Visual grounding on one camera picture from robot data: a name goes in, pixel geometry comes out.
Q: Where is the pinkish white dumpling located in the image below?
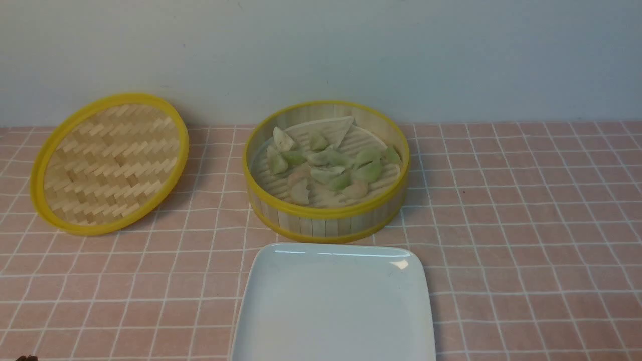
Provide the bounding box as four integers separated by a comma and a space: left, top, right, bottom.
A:
287, 163, 311, 188

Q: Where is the green dumpling large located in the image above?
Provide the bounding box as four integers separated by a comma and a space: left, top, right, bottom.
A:
352, 159, 384, 183

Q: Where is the white square plate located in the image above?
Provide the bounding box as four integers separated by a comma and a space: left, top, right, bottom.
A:
231, 243, 436, 360

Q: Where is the white green dumpling middle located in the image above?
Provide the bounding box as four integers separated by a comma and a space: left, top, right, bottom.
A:
310, 166, 346, 184

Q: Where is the bamboo steamer basket yellow rim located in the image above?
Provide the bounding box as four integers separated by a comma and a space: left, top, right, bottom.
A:
243, 101, 410, 244

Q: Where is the green dumpling lower middle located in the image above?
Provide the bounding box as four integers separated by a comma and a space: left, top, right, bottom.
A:
327, 173, 352, 192

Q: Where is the white dumpling front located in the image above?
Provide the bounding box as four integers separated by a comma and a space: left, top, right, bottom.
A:
288, 178, 310, 206

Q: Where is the pale green dumpling centre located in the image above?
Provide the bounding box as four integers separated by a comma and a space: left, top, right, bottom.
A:
305, 145, 353, 167

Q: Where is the pale green dumpling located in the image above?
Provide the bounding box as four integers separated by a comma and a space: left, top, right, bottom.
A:
308, 130, 330, 152
266, 145, 289, 175
305, 145, 353, 167

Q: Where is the green dumpling centre left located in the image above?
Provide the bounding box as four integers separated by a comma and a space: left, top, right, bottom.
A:
280, 150, 307, 167

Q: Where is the pale green dumpling top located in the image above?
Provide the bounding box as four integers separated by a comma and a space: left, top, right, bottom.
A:
308, 130, 330, 152

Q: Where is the pale green dumpling left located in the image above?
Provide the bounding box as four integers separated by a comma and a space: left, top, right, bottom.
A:
266, 145, 289, 175

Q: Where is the white dumpling upper left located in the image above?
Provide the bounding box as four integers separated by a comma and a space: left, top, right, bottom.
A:
273, 126, 297, 153

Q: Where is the green dumpling right centre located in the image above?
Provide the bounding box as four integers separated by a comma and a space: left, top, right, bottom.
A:
353, 147, 382, 169

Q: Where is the green dumpling far right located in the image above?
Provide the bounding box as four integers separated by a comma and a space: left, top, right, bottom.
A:
382, 146, 403, 166

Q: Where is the bamboo steamer lid yellow rim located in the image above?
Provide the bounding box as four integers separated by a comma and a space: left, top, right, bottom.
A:
30, 93, 190, 236

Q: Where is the pink checkered tablecloth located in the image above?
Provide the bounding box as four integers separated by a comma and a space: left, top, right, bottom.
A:
1, 122, 641, 360

